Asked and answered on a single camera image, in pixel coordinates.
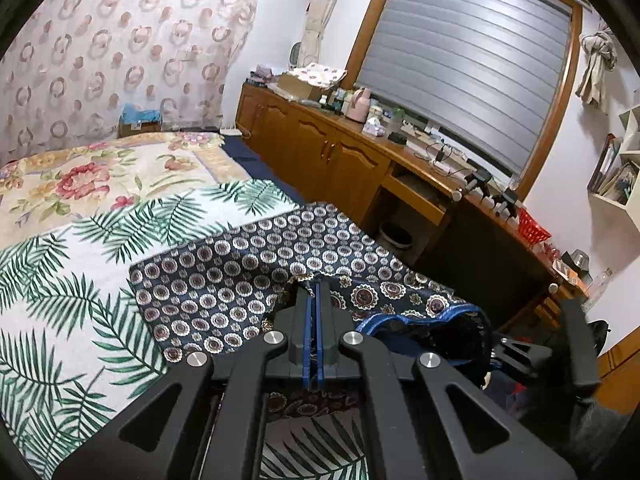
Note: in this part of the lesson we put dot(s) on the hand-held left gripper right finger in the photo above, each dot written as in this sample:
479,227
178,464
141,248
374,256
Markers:
323,340

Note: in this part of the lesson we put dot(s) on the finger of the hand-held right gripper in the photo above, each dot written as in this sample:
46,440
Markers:
520,355

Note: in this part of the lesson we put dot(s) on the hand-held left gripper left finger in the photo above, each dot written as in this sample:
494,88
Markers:
307,330

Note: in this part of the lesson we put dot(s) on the navy medallion print garment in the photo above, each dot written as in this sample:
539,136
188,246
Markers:
225,280

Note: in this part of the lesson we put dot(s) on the clear plastic bottle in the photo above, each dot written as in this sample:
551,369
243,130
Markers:
601,282

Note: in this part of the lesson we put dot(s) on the red basket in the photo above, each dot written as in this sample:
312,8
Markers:
532,230

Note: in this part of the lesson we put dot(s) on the navy bed sheet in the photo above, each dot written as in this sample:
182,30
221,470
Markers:
250,165

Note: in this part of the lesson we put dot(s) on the wooden sideboard cabinet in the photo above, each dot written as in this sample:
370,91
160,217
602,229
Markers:
310,140

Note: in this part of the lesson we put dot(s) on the white router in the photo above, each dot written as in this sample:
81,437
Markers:
229,130

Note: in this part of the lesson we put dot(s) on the lavender packet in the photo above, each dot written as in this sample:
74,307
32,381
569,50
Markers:
375,126

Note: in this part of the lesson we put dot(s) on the pink kettle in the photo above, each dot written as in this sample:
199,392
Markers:
357,107

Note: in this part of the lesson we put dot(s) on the floral blanket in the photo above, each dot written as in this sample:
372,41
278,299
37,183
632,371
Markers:
125,175

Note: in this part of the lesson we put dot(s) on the brown cardboard box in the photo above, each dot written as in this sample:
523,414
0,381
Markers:
295,87

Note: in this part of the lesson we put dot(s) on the palm leaf print sheet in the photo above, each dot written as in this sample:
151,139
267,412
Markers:
60,310

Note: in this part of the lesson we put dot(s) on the floral cloth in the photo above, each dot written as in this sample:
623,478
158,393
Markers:
320,72

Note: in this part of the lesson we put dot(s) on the cardboard box with blue cloth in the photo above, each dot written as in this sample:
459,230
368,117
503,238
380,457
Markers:
137,117

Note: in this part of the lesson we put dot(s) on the round mirror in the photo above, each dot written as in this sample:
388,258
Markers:
295,55

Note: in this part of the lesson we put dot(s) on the hanging beige cloth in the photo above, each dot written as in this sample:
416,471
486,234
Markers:
595,70

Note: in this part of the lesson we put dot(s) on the grey window blind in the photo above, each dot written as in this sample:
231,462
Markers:
465,60

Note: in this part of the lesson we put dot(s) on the beige lace curtain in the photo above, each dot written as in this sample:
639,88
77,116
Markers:
320,10

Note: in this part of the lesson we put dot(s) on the circle print curtain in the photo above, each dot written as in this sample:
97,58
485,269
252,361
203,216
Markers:
125,35

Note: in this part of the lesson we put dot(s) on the white wall shelf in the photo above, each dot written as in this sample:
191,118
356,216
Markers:
607,202

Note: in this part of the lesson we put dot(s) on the wooden window frame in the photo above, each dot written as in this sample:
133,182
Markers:
371,20

